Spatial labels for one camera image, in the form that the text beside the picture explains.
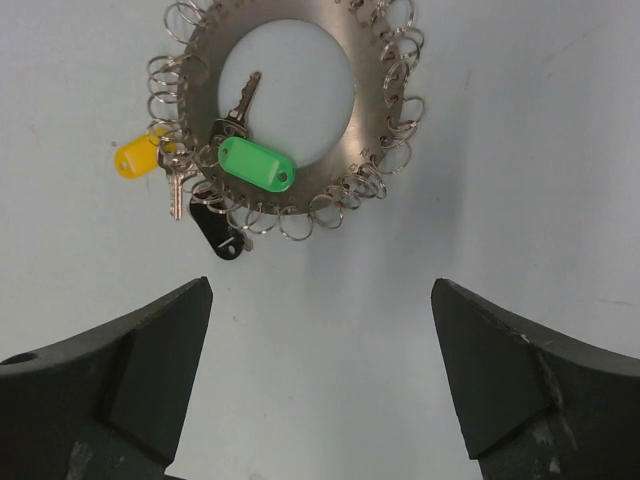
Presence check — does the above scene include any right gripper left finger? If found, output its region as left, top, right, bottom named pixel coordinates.
left=1, top=277, right=213, bottom=479

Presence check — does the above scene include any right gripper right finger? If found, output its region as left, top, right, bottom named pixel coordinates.
left=432, top=278, right=639, bottom=479

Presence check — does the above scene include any metal disc keyring holder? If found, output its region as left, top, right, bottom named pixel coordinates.
left=147, top=1, right=427, bottom=242

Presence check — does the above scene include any black key tag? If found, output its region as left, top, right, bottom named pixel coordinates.
left=189, top=199, right=245, bottom=261

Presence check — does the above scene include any silver key by yellow tag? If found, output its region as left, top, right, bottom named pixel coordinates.
left=157, top=148, right=198, bottom=221

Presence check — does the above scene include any yellow key tag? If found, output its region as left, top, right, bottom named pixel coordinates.
left=114, top=126, right=176, bottom=180

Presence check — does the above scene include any green key tag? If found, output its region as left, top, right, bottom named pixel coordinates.
left=218, top=137, right=296, bottom=193

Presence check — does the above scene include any silver key inside ring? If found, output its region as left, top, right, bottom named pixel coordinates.
left=209, top=71, right=262, bottom=148

